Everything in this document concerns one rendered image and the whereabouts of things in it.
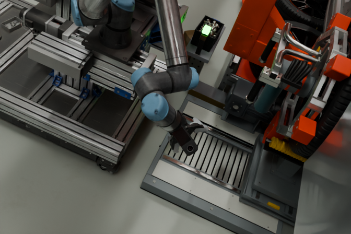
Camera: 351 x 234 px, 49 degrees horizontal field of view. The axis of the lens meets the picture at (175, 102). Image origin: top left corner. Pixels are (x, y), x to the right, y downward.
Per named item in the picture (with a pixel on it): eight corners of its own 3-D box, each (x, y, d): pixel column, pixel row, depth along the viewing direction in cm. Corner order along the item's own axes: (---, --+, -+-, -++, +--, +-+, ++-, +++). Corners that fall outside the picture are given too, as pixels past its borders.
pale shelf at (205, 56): (207, 63, 244) (209, 60, 242) (183, 53, 245) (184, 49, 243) (224, 30, 274) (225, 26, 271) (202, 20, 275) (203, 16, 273)
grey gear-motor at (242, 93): (271, 151, 254) (295, 118, 229) (213, 125, 257) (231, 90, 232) (275, 132, 266) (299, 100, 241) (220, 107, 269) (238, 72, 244)
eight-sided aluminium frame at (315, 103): (282, 160, 185) (346, 82, 146) (269, 154, 185) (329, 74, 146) (295, 91, 222) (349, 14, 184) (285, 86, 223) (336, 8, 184)
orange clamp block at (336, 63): (339, 82, 157) (349, 77, 148) (322, 74, 157) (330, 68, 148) (346, 67, 158) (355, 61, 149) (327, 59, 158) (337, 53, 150)
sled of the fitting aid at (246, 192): (295, 228, 219) (303, 220, 212) (237, 201, 222) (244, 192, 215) (304, 163, 254) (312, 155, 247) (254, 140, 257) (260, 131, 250)
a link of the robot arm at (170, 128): (180, 117, 120) (160, 133, 121) (185, 122, 124) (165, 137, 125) (169, 100, 124) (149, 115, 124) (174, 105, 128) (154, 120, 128)
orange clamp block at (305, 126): (308, 131, 168) (306, 145, 161) (292, 124, 168) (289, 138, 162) (317, 121, 163) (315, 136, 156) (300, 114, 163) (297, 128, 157)
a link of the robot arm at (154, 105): (155, 84, 115) (167, 106, 110) (169, 98, 124) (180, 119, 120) (134, 98, 115) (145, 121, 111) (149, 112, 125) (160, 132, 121)
